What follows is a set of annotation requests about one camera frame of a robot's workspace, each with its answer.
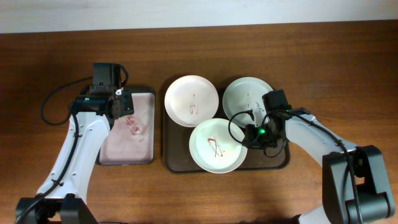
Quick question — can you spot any pale green plate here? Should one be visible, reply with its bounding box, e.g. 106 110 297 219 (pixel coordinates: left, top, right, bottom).
222 77 273 128

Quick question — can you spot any cream white plate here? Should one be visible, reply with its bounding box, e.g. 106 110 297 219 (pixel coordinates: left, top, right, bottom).
188 118 248 174

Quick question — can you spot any pink plate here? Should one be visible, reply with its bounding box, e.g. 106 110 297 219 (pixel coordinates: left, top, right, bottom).
164 75 219 128

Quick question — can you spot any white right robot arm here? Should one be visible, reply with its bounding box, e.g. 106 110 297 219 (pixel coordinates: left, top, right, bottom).
243 108 396 224

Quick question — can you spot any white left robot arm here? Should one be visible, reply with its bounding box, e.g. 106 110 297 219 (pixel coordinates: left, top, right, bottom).
16 90 134 223

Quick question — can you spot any black soapy water tray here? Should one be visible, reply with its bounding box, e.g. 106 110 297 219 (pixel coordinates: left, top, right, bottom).
96 86 156 166

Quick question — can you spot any dark brown serving tray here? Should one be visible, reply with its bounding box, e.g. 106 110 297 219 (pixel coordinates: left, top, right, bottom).
162 88 290 173

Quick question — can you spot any right black cable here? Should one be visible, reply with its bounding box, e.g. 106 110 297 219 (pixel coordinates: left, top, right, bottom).
228 109 289 159

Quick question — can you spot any black cable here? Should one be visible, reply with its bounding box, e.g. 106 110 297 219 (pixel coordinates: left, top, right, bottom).
228 109 289 159
40 65 129 126

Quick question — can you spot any left black cable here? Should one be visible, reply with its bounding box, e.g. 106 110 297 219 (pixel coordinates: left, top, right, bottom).
40 65 129 126

